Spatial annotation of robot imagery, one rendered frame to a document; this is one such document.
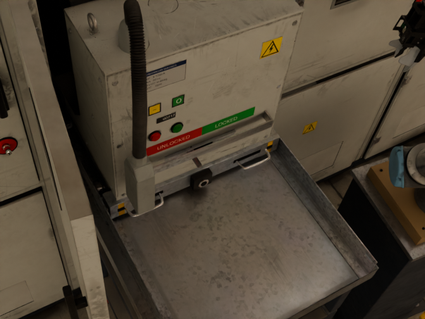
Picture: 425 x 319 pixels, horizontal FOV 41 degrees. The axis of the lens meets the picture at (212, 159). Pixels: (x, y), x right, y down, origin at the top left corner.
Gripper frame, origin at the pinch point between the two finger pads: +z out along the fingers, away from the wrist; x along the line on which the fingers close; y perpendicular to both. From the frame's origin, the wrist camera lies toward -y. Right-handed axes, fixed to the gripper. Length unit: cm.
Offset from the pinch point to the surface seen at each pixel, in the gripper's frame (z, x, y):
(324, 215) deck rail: 29, 33, 26
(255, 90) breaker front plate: 1, 12, 50
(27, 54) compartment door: -32, 35, 106
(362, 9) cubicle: 0.0, -22.8, 4.5
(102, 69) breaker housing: -15, 21, 91
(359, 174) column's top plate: 35.3, 15.4, 3.1
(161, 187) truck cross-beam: 30, 21, 71
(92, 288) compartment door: -12, 66, 97
